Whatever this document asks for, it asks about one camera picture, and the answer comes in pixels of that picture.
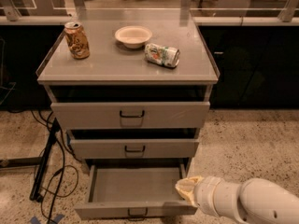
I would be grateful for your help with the grey top drawer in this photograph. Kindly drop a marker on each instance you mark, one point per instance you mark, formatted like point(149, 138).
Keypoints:
point(87, 116)

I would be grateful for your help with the black metal floor stand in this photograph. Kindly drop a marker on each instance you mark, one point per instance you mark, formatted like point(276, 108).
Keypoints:
point(41, 162)

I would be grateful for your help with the dark low cabinet wall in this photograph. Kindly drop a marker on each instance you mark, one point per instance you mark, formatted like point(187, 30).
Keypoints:
point(259, 66)

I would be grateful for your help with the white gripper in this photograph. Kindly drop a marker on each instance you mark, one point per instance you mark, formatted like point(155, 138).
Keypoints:
point(206, 190)

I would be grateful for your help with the upright orange soda can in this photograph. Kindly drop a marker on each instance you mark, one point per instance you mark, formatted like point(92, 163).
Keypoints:
point(77, 40)

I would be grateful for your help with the grey bottom drawer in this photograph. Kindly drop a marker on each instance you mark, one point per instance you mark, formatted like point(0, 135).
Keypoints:
point(134, 189)

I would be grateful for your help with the grey middle drawer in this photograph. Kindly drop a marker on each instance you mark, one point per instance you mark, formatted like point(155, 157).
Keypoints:
point(134, 143)

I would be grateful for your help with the white paper bowl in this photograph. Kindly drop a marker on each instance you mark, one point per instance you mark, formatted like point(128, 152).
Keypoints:
point(133, 37)

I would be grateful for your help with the grey drawer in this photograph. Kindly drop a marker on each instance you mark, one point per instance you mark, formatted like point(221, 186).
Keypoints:
point(134, 143)
point(134, 189)
point(87, 116)

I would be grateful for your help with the grey drawer cabinet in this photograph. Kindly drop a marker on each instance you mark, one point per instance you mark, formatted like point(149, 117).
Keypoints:
point(113, 73)

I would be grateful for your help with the lying green white can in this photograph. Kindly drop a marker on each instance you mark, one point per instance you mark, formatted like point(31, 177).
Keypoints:
point(162, 55)

